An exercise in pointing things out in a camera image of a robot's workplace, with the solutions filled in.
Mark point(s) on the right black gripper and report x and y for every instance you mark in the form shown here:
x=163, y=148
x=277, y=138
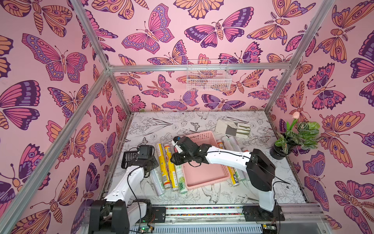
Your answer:
x=181, y=155

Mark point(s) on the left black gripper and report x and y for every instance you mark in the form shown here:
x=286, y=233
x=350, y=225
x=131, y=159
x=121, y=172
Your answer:
x=154, y=161

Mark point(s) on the pink plastic basket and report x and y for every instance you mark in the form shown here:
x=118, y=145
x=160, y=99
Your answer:
x=205, y=174

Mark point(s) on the white green wrap roll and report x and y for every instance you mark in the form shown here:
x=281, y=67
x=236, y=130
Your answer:
x=179, y=171

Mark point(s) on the clear silver wrap roll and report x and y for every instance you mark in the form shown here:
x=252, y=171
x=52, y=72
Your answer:
x=226, y=142

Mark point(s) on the yellow red wrap roll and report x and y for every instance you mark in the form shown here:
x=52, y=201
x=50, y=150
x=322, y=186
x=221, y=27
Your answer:
x=163, y=168
x=233, y=179

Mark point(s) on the clear green wrap roll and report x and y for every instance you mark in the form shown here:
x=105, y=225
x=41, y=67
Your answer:
x=242, y=175

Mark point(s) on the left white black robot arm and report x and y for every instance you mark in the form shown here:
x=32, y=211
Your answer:
x=121, y=211

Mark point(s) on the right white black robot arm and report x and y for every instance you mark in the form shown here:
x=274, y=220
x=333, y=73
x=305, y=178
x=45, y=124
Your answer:
x=260, y=169

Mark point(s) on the black slotted scoop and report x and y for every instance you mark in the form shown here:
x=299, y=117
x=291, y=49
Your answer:
x=128, y=158

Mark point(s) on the folded beige striped cloth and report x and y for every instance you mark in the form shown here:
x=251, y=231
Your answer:
x=235, y=129

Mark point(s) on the potted green plant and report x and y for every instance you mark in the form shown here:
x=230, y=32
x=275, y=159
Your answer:
x=298, y=137

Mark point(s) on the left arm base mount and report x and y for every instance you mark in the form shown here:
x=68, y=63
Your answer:
x=146, y=215

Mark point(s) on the white wire wall basket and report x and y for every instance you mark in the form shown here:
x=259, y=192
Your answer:
x=208, y=76

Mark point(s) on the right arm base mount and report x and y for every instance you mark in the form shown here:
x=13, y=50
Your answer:
x=256, y=213

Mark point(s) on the aluminium front rail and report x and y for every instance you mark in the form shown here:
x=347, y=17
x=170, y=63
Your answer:
x=228, y=219

